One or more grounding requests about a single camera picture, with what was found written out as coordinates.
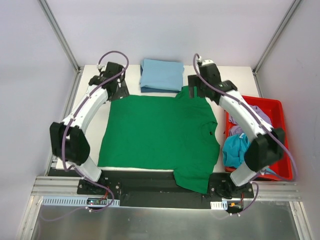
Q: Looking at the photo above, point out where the aluminium frame post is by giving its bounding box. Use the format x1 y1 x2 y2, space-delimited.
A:
251 0 302 76
37 0 85 75

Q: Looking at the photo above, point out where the red plastic bin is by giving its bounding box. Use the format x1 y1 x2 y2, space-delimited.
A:
223 96 293 181

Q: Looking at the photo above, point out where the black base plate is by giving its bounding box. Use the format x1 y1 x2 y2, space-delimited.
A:
47 167 260 210

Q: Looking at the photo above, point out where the teal crumpled t-shirt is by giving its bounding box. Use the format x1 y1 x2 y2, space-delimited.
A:
222 133 276 176

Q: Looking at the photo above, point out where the green t-shirt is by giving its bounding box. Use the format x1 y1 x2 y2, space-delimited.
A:
98 87 220 194

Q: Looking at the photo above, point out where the right aluminium frame post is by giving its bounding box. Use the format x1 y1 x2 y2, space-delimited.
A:
251 0 302 76

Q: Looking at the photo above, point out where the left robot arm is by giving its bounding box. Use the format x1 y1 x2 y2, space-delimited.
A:
49 62 129 195

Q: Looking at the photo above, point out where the light blue folded t-shirt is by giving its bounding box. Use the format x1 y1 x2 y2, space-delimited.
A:
139 58 184 91

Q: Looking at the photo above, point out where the left aluminium frame post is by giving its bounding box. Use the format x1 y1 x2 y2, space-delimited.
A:
37 0 85 75

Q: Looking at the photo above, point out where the lavender crumpled t-shirt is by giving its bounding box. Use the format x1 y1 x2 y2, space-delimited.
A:
228 105 272 136

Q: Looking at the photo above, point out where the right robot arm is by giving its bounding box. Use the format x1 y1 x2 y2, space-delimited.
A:
188 59 288 198

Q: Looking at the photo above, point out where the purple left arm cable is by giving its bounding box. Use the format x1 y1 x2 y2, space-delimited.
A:
61 50 130 173

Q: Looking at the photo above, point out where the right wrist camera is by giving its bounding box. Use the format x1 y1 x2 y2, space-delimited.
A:
197 59 215 66

